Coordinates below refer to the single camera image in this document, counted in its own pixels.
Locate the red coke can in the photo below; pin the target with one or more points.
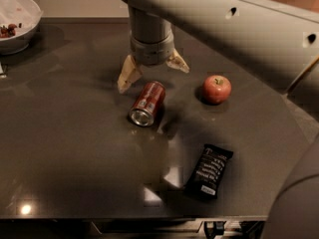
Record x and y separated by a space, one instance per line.
145 109

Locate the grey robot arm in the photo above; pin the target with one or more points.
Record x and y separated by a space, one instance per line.
279 45

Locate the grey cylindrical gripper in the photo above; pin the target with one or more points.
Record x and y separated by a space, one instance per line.
153 52

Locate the black snack bar wrapper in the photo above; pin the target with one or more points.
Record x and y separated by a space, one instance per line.
208 172

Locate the red fruit in bowl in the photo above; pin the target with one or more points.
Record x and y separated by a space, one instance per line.
9 31

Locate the white bowl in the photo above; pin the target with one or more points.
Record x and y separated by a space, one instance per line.
26 15

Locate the red apple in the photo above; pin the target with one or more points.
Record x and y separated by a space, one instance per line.
216 89

